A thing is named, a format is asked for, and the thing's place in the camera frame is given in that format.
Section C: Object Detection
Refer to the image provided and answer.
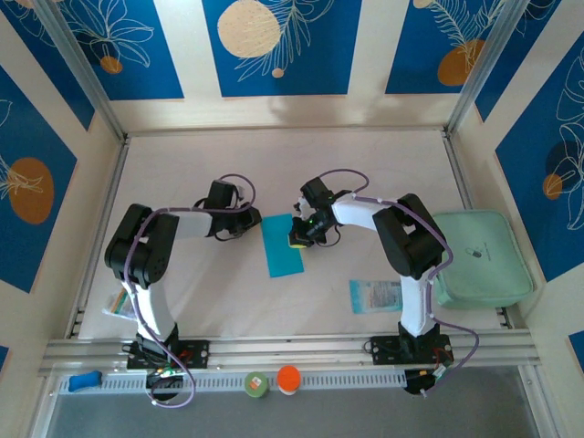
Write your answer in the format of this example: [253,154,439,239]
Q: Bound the aluminium table end rail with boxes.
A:
[122,123,451,138]

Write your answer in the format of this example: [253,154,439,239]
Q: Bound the mint green zip pouch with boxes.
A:
[431,208,536,311]

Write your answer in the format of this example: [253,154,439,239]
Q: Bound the long aluminium mounting rail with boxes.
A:
[38,331,542,378]

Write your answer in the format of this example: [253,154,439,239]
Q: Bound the blue paper sheet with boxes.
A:
[261,213,306,278]

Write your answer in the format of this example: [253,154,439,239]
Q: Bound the orange-lidded white container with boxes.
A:
[276,364,302,396]

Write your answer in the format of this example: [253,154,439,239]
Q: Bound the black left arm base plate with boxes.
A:
[126,339,211,370]

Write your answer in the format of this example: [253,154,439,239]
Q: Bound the green cylindrical container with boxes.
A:
[244,371,271,400]

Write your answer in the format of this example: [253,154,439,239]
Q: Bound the blue bone-shaped toy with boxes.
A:
[68,371,102,392]

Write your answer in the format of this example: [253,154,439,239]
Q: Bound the grey slotted cable duct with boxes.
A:
[58,370,410,396]

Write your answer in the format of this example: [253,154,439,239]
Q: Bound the small clear snack packet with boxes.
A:
[102,289,138,319]

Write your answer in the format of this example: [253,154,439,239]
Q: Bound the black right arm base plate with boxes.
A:
[370,335,454,366]

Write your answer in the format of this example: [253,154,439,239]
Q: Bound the aluminium frame post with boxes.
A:
[444,0,533,138]
[34,0,129,141]

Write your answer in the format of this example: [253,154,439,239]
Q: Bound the blue wet wipes packet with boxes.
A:
[349,278,405,315]

